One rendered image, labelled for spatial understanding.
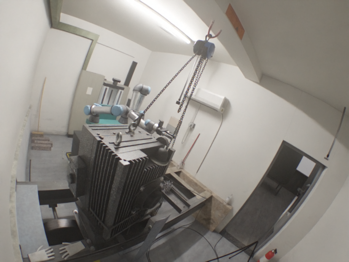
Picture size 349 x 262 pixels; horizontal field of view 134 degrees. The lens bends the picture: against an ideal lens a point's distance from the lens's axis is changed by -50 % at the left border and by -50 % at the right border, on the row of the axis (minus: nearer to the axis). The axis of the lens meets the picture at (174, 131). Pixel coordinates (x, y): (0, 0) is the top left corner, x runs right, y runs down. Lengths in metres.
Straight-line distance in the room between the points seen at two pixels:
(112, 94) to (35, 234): 1.92
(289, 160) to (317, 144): 4.19
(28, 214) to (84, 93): 2.93
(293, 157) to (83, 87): 7.35
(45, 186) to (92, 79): 2.67
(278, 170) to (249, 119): 4.43
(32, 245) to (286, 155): 6.99
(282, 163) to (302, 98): 4.39
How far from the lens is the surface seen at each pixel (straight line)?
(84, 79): 3.71
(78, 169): 0.96
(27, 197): 1.76
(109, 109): 1.65
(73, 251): 1.41
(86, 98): 3.83
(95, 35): 3.85
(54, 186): 1.86
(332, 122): 2.65
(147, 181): 0.99
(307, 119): 2.53
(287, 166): 6.68
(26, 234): 1.53
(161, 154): 0.98
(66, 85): 3.91
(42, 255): 1.42
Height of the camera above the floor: 1.98
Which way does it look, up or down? 14 degrees down
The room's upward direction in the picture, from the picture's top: 23 degrees clockwise
